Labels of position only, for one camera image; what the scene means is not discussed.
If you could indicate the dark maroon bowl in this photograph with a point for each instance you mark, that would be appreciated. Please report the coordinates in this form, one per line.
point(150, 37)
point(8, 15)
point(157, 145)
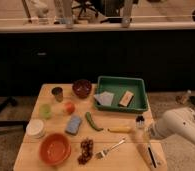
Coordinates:
point(82, 88)

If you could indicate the silver fork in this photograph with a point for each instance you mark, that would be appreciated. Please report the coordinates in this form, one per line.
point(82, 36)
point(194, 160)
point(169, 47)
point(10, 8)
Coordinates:
point(104, 152)

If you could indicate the blue sponge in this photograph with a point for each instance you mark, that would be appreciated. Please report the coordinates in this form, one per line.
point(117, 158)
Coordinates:
point(73, 125)

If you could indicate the green translucent cup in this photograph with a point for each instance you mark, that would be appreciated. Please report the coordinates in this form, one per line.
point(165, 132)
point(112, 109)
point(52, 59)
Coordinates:
point(45, 111)

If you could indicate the dark metal cup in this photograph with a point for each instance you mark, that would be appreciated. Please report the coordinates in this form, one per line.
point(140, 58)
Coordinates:
point(57, 92)

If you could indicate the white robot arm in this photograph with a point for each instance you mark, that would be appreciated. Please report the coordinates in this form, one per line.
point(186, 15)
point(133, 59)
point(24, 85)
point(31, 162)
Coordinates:
point(180, 121)

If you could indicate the orange red bowl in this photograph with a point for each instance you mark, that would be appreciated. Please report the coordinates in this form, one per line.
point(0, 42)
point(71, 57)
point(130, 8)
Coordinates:
point(54, 149)

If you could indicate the dark grape bunch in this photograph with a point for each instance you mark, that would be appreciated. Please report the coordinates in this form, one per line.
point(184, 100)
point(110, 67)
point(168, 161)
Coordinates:
point(86, 151)

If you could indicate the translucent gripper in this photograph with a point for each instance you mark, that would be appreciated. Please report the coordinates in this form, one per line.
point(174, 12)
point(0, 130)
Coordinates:
point(142, 134)

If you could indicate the green plastic tray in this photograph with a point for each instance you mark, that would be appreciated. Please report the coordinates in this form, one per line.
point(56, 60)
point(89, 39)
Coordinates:
point(119, 86)

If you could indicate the wooden block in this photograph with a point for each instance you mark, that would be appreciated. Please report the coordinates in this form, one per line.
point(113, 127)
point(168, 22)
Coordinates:
point(126, 99)

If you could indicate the green chili pepper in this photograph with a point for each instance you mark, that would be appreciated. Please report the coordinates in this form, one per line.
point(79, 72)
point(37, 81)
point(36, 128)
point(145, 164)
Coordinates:
point(89, 119)

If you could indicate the yellow banana toy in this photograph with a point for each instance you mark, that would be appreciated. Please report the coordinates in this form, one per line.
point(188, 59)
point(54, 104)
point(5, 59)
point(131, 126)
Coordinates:
point(123, 129)

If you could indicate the black office chair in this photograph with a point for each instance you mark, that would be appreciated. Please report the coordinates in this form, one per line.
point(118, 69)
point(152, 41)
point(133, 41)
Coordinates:
point(83, 5)

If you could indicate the red tomato toy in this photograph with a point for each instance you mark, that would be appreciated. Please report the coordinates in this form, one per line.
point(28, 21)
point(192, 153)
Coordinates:
point(69, 107)

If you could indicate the light blue cloth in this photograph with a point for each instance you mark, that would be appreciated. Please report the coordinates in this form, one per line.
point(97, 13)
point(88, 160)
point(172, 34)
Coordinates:
point(105, 98)

